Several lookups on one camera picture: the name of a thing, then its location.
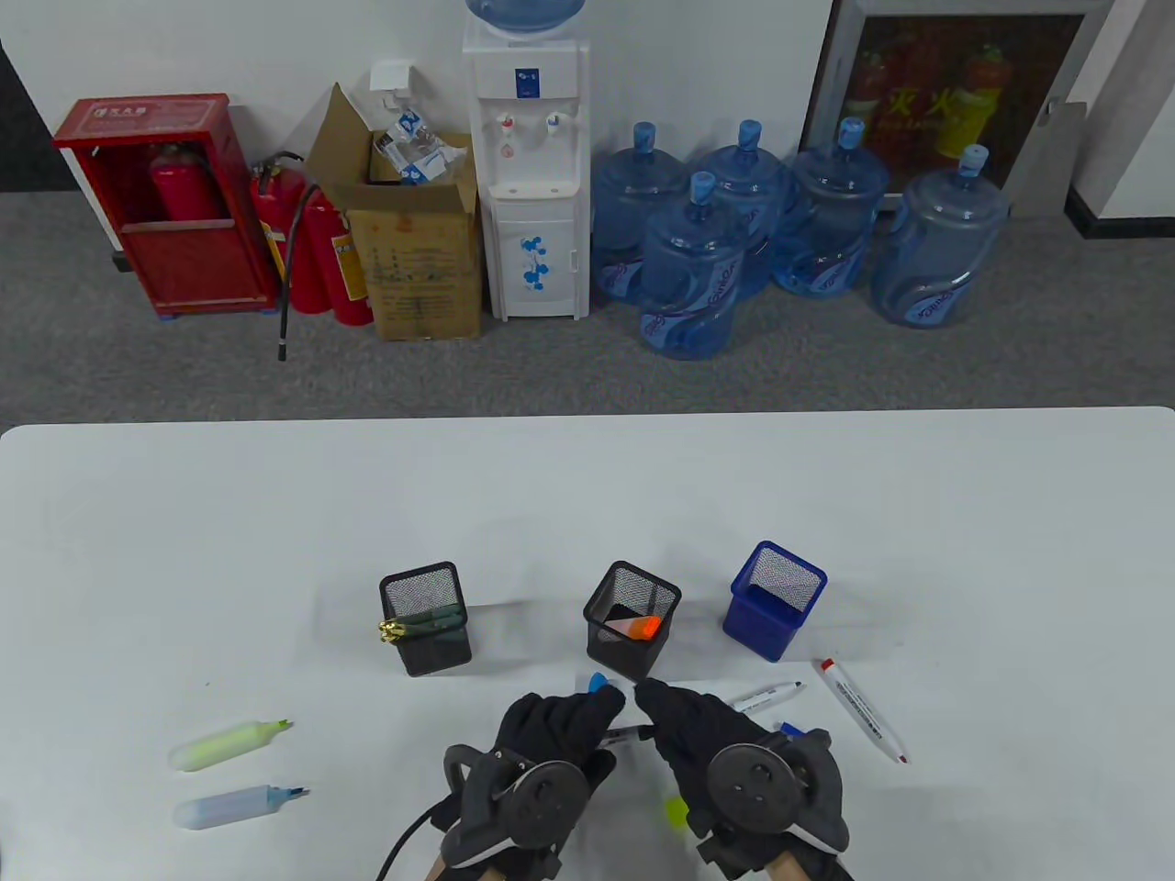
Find red extinguisher with yellow label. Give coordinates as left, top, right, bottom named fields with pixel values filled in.
left=303, top=188, right=375, bottom=327

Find white marker with red end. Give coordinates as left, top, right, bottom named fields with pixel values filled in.
left=817, top=657, right=910, bottom=765

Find person's left hand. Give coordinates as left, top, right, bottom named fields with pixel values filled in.
left=439, top=684, right=627, bottom=877

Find blue mesh pen holder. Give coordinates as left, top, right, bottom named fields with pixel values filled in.
left=722, top=540, right=829, bottom=664

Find red extinguisher inside cabinet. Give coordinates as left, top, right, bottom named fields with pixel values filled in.
left=149, top=142, right=229, bottom=223

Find person's right hand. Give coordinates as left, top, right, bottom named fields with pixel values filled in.
left=633, top=677, right=850, bottom=877

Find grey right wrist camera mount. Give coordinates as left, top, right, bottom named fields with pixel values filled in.
left=705, top=730, right=852, bottom=850

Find black cable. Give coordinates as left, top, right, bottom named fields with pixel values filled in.
left=375, top=803, right=451, bottom=881

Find glass-fronted wall fire cabinet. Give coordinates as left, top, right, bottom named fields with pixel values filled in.
left=799, top=0, right=1116, bottom=221

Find person's left forearm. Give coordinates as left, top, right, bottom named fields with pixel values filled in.
left=422, top=849, right=506, bottom=881

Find red extinguisher with black hose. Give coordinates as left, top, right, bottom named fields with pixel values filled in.
left=250, top=151, right=322, bottom=363

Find green highlighter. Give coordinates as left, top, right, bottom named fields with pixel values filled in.
left=170, top=719, right=297, bottom=774

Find white marker with blue end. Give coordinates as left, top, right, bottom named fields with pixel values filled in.
left=730, top=682, right=804, bottom=715

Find white water dispenser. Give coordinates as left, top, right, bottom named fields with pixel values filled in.
left=462, top=17, right=591, bottom=322

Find person's right forearm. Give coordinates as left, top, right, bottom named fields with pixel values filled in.
left=762, top=844, right=850, bottom=881

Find red fire extinguisher cabinet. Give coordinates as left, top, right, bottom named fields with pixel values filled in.
left=50, top=92, right=281, bottom=319

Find blue bottle on dispenser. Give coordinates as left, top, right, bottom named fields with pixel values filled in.
left=465, top=0, right=588, bottom=38

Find open cardboard box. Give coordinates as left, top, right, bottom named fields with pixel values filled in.
left=303, top=83, right=486, bottom=342

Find blue highlighter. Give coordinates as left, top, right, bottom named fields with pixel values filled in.
left=174, top=783, right=311, bottom=831

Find dark door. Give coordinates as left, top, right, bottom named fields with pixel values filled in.
left=0, top=41, right=85, bottom=195

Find pile of plastic wrappers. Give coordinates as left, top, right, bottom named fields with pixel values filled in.
left=372, top=108, right=471, bottom=186

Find blue water jug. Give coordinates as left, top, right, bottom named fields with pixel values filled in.
left=870, top=144, right=1013, bottom=329
left=693, top=119, right=790, bottom=299
left=771, top=117, right=891, bottom=299
left=592, top=121, right=689, bottom=304
left=638, top=171, right=749, bottom=361

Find black mesh pen holder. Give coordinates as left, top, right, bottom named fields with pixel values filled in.
left=379, top=561, right=474, bottom=678
left=583, top=560, right=683, bottom=683

